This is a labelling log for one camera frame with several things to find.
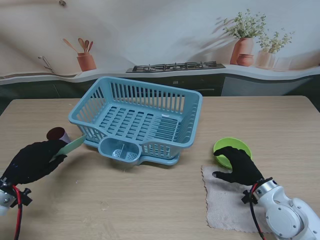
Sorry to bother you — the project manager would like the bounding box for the blue plastic dish rack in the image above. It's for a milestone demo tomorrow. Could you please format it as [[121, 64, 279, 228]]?
[[68, 76, 204, 162]]

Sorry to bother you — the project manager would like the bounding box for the lime green bowl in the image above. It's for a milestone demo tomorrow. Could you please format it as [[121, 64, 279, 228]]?
[[212, 136, 253, 170]]

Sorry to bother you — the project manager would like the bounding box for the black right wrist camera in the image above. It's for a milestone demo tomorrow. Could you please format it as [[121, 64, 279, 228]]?
[[241, 189, 254, 205]]

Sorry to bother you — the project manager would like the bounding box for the beige wiping cloth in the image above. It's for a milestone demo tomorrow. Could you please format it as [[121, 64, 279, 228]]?
[[201, 164, 273, 233]]

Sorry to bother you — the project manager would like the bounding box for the red black right arm cable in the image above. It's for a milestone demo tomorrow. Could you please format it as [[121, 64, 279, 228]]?
[[249, 184, 266, 240]]

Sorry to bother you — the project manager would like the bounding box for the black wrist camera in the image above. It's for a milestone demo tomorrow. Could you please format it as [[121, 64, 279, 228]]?
[[241, 189, 254, 205], [14, 187, 33, 206]]

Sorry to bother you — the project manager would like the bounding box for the printed kitchen backdrop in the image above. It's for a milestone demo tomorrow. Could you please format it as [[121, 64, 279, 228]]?
[[0, 0, 320, 116]]

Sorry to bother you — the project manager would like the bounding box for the purple plastic cup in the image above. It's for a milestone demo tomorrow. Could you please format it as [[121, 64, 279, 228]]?
[[46, 126, 71, 145]]

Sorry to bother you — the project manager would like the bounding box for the red black left arm cable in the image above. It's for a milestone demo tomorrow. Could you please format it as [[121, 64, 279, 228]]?
[[11, 184, 24, 240]]

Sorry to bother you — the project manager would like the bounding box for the red black arm cable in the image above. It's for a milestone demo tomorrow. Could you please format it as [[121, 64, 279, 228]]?
[[249, 184, 266, 240], [11, 184, 24, 240]]

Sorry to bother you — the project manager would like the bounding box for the pale green plate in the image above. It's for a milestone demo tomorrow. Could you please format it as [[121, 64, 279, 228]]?
[[48, 134, 86, 163]]

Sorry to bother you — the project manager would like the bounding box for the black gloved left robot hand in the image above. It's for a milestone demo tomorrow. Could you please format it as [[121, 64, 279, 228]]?
[[1, 139, 68, 186]]

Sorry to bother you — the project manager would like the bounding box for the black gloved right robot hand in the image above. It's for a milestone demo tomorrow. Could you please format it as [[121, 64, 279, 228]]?
[[212, 146, 265, 187]]

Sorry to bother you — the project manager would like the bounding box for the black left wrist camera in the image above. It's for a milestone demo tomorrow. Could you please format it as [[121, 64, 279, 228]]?
[[14, 187, 33, 206]]

